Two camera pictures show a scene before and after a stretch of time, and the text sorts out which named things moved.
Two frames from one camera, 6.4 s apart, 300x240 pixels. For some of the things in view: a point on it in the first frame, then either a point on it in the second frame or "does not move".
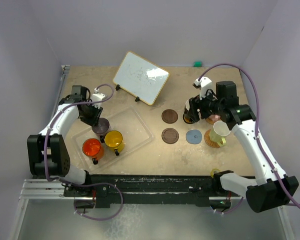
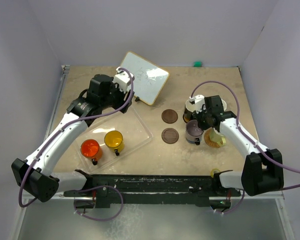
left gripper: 94,120 → 122,94
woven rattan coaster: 209,142 does not move
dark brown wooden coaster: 169,116 does not move
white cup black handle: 186,116 does not move
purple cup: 101,128 → 193,133
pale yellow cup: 219,130 does not move
